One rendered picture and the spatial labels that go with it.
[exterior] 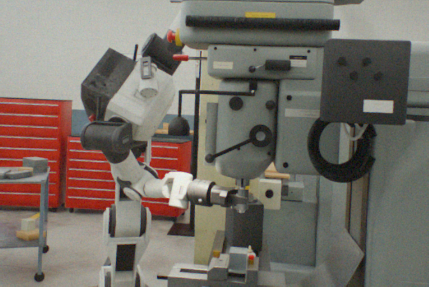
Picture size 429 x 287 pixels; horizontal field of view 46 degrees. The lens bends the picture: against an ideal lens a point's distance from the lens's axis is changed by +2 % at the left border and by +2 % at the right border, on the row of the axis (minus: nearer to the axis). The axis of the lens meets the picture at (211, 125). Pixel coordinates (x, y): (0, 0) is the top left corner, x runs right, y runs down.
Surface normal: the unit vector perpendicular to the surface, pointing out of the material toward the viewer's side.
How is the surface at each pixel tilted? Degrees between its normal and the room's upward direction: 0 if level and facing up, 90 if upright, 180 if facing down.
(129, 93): 58
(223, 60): 90
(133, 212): 81
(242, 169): 122
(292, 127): 90
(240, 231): 90
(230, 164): 117
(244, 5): 90
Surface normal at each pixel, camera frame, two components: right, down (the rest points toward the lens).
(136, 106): 0.23, -0.47
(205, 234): -0.08, 0.05
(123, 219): 0.25, -0.10
